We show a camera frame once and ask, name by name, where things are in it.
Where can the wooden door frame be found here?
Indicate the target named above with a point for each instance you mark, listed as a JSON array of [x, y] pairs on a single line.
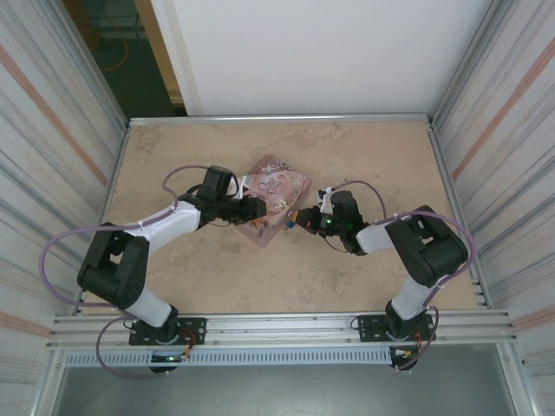
[[160, 56]]

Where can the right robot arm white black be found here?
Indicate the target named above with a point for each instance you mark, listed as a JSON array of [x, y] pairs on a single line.
[[429, 251]]

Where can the aluminium table edge rail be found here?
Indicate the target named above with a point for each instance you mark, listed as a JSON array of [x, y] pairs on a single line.
[[282, 120], [446, 173], [116, 173]]

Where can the pink illustrated tin box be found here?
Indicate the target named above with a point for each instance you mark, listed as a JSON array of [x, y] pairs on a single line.
[[277, 195]]

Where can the wide aluminium mounting rail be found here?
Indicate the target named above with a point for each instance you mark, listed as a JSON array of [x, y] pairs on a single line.
[[282, 327]]

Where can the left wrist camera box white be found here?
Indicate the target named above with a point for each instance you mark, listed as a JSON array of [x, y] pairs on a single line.
[[240, 186]]

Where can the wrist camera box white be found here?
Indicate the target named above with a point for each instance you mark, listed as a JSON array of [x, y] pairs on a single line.
[[240, 186], [326, 199]]

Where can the small blue padlock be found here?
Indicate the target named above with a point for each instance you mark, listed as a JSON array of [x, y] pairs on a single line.
[[289, 224]]

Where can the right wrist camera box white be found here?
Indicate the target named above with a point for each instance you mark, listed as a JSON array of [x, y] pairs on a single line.
[[326, 199]]

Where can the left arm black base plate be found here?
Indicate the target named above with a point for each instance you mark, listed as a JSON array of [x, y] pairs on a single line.
[[195, 329]]

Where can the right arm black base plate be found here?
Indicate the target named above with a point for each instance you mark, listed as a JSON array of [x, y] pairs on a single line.
[[368, 327]]

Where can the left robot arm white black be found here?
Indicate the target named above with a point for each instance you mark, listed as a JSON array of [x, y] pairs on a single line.
[[117, 268]]

